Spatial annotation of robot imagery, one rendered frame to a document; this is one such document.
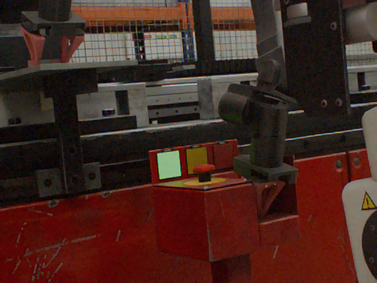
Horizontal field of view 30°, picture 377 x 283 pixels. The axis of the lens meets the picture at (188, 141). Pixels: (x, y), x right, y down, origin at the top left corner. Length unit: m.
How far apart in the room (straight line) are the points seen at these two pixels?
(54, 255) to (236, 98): 0.43
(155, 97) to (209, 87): 0.24
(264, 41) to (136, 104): 0.41
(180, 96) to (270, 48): 0.71
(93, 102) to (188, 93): 0.48
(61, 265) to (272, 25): 0.57
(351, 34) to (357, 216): 0.22
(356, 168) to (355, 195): 0.88
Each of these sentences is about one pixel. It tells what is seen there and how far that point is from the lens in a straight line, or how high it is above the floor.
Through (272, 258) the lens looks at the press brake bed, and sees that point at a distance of 1.60.
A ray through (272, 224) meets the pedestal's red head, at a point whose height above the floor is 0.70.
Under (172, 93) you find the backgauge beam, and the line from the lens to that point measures 1.87.
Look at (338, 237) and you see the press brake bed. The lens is 1.74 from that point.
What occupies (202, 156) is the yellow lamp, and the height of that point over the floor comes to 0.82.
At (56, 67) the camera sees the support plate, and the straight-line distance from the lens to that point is 1.17.
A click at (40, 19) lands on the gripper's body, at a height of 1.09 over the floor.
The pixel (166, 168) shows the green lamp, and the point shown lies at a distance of 1.27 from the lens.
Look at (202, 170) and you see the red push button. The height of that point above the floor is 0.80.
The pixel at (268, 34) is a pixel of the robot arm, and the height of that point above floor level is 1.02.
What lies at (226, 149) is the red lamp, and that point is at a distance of 1.35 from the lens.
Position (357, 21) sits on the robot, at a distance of 0.85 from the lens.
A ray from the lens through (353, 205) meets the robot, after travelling 0.89.
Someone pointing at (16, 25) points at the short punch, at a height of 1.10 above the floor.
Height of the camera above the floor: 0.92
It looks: 3 degrees down
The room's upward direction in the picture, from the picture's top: 5 degrees counter-clockwise
